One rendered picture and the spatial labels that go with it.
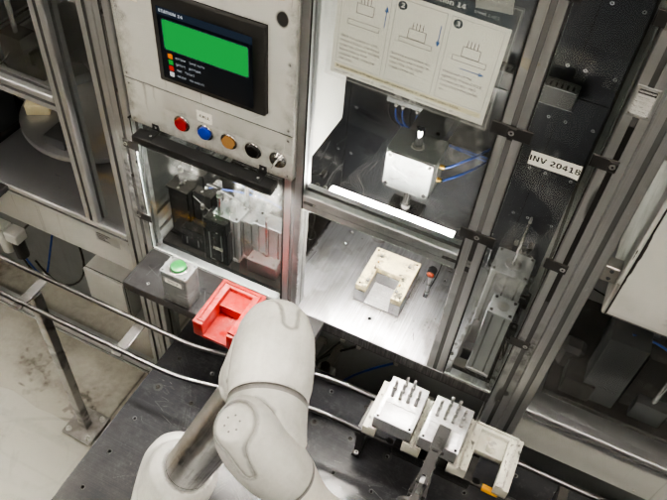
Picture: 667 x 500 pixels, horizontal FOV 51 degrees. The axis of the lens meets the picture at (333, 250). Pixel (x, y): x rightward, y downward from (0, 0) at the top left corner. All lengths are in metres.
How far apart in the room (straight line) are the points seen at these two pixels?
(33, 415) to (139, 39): 1.71
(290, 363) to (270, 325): 0.08
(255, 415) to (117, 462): 0.95
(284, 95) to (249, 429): 0.67
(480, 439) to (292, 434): 0.79
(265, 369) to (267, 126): 0.57
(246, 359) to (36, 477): 1.72
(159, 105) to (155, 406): 0.83
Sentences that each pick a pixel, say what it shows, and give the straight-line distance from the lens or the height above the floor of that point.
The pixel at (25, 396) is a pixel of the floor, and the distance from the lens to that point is 2.94.
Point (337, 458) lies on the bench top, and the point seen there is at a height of 0.68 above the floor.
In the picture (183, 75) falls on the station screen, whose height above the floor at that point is 1.57.
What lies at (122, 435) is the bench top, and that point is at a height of 0.68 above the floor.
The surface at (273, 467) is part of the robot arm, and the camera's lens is 1.08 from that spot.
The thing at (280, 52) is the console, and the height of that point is 1.68.
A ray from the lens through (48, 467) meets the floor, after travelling 2.78.
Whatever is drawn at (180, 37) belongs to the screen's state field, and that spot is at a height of 1.66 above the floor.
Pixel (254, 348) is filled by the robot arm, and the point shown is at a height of 1.47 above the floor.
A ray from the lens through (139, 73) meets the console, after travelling 1.62.
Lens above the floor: 2.42
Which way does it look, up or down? 48 degrees down
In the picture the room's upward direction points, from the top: 6 degrees clockwise
